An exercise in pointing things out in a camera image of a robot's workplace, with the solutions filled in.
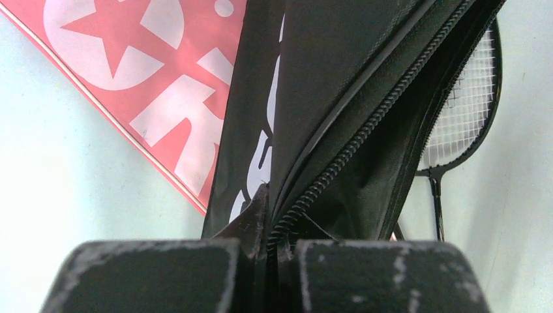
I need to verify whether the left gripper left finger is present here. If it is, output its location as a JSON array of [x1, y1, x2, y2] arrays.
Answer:
[[41, 184, 269, 312]]

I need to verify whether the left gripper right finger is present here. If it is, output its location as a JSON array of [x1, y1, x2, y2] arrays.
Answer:
[[279, 240, 490, 312]]

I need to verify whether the black racket bag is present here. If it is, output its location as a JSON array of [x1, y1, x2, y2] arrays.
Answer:
[[202, 1, 503, 260]]

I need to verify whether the black racket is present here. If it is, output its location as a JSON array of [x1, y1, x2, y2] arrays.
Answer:
[[415, 20, 503, 242]]

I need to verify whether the pink SPORT racket bag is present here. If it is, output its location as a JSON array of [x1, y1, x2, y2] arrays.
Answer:
[[1, 0, 246, 213]]

